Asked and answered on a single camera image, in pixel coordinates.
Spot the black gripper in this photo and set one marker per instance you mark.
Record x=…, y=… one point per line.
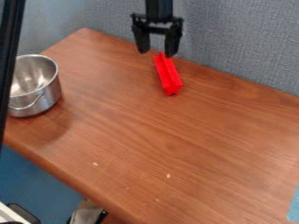
x=168, y=26

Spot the red star-shaped block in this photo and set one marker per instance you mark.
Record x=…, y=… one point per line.
x=168, y=75

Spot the stainless steel pot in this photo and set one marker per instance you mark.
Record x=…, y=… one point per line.
x=36, y=88

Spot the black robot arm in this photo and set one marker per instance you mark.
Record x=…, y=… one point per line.
x=159, y=8

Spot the black object at bottom left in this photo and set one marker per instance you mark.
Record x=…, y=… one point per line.
x=21, y=215

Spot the white object at corner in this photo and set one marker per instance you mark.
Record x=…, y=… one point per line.
x=8, y=215

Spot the grey table leg bracket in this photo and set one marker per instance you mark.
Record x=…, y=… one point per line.
x=88, y=213

